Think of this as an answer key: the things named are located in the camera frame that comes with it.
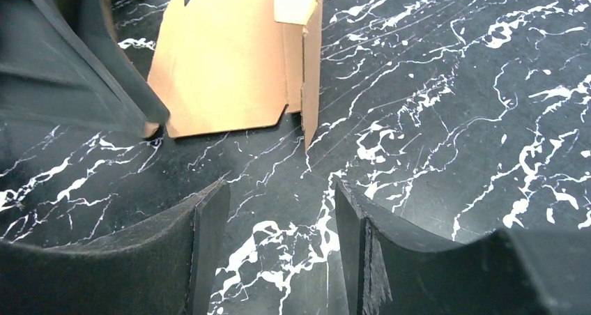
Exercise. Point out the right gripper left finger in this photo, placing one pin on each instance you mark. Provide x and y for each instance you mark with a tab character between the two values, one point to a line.
165	264

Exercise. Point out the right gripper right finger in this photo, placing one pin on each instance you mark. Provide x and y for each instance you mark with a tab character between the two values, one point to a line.
392	266

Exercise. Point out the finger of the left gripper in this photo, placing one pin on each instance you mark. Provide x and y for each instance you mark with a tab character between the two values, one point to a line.
61	64

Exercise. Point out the brown cardboard box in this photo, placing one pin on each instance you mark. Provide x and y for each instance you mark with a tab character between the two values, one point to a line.
225	65

